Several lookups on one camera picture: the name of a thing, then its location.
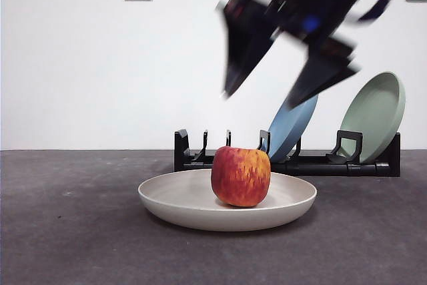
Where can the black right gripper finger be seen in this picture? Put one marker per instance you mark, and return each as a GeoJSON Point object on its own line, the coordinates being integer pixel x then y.
{"type": "Point", "coordinates": [323, 71]}
{"type": "Point", "coordinates": [245, 44]}

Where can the red yellow apple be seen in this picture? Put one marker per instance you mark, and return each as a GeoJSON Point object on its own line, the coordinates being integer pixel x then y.
{"type": "Point", "coordinates": [240, 178]}

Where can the cream yellow round plate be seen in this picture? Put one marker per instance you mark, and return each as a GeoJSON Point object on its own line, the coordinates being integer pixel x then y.
{"type": "Point", "coordinates": [180, 198]}

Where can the blue round plate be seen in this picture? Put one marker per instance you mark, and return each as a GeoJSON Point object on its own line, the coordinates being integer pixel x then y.
{"type": "Point", "coordinates": [293, 128]}

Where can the green round plate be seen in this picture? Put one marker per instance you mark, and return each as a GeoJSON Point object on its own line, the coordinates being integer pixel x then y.
{"type": "Point", "coordinates": [377, 111]}

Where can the black plate rack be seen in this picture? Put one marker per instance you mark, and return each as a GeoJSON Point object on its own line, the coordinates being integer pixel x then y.
{"type": "Point", "coordinates": [317, 168]}

